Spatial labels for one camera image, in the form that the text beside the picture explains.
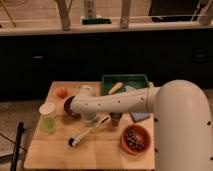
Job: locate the white dish brush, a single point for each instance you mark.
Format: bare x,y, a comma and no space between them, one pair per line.
77,137

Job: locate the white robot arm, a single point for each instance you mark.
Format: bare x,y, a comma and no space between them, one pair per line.
183,134

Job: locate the yellow corn cob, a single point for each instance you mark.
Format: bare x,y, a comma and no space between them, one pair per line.
116,87

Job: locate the grey triangular cloth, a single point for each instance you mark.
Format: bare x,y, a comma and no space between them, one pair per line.
129,88

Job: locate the small metal cup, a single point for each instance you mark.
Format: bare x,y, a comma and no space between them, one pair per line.
115,118

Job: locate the green plastic tray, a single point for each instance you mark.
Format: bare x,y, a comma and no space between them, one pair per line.
136,81

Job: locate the blue sponge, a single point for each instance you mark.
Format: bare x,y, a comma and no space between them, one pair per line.
137,117

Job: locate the dark brown bowl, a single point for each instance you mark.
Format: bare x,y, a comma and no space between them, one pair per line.
68,110

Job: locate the orange tomato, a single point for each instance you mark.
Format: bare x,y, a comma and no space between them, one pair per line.
62,92

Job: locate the orange bowl with dark balls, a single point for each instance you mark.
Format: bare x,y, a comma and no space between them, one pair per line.
135,140

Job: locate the green cup with lid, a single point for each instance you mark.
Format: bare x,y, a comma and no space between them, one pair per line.
47,115

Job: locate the green box on shelf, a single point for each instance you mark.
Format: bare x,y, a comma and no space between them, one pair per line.
94,21

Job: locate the black pole stand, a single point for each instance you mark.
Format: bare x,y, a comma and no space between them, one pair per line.
15,156

